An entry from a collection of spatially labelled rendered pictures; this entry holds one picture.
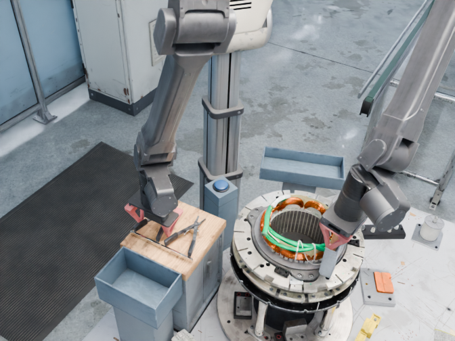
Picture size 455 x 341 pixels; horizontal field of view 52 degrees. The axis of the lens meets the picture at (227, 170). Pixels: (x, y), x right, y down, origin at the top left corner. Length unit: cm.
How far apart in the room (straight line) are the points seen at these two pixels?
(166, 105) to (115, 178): 214
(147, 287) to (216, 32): 70
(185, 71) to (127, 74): 257
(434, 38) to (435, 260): 94
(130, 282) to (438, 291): 92
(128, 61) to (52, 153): 79
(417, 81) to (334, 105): 288
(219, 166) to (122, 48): 182
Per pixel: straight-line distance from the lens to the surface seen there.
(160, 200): 98
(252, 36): 128
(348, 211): 92
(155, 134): 90
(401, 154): 87
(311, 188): 144
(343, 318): 141
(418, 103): 86
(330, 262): 106
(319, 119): 354
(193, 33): 68
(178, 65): 73
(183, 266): 112
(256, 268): 110
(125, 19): 312
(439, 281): 162
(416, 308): 153
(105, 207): 278
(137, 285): 120
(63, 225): 273
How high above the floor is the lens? 196
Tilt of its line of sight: 41 degrees down
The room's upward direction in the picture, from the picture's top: 3 degrees clockwise
